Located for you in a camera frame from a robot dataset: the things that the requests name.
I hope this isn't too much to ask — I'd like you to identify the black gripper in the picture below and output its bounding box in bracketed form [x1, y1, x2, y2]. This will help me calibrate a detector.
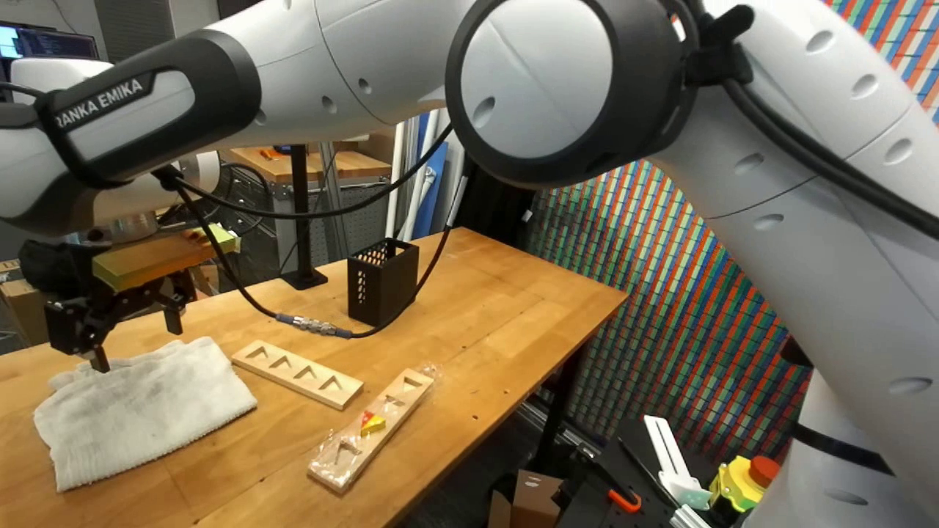
[16, 237, 195, 375]

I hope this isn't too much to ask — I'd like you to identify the white terry cloth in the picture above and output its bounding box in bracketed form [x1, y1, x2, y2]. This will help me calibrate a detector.
[31, 335, 261, 496]

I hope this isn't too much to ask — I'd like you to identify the black perforated box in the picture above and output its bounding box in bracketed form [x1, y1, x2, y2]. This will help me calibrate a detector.
[348, 237, 424, 331]

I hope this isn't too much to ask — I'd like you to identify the brown cardboard box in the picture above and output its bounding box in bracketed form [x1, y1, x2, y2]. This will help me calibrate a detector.
[0, 272, 53, 350]

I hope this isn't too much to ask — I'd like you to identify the open cardboard box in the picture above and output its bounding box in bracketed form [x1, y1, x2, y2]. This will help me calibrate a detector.
[484, 467, 569, 528]

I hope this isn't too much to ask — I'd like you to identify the empty wooden shape board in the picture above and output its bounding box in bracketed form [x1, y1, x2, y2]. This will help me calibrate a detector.
[229, 336, 367, 411]

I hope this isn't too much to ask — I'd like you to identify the grey metal upright pole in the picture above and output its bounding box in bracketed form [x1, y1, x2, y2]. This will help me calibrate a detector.
[318, 143, 356, 262]

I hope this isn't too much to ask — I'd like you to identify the wooden top workbench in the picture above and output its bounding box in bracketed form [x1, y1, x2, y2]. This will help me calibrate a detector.
[229, 143, 395, 187]

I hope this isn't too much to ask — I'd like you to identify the wooden shape board holding pieces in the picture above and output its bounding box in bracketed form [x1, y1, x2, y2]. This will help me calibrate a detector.
[305, 363, 437, 496]

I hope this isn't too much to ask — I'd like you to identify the lit computer monitor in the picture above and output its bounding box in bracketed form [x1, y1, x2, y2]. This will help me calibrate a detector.
[0, 21, 100, 64]

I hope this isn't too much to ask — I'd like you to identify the black curtain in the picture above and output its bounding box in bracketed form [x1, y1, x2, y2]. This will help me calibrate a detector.
[458, 159, 541, 251]

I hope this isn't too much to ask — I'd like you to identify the black table leg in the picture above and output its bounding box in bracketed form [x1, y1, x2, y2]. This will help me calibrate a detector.
[533, 331, 594, 482]

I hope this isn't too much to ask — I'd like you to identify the colourful patterned backdrop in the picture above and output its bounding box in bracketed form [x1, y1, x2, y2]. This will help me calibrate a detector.
[525, 0, 939, 467]

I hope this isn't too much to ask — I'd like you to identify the yellow red emergency stop button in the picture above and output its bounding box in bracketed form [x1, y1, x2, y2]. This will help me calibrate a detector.
[709, 452, 786, 518]

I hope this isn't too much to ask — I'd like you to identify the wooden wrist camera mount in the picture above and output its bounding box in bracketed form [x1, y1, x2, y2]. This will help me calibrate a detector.
[91, 219, 243, 295]

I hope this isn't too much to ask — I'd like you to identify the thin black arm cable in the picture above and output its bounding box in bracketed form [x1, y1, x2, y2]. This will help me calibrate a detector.
[151, 115, 464, 344]

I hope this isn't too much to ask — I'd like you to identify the black camera stand pole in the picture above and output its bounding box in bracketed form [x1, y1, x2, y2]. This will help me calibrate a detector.
[280, 143, 333, 294]

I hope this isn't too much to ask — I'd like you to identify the orange handled clamp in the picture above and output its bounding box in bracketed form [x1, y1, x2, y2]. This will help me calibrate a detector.
[606, 485, 650, 518]

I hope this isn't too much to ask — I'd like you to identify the white plastic rail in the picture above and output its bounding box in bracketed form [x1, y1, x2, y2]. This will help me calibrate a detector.
[640, 414, 716, 510]

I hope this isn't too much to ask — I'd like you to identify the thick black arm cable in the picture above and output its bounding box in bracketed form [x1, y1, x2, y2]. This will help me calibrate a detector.
[685, 2, 939, 244]

